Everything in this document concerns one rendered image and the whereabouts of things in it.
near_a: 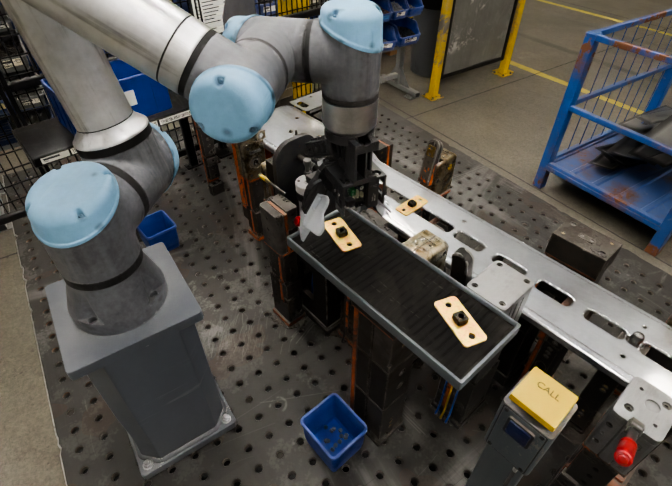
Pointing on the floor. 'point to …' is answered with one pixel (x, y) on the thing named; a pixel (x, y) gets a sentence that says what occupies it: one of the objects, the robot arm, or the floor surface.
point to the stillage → (619, 141)
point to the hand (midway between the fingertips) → (341, 226)
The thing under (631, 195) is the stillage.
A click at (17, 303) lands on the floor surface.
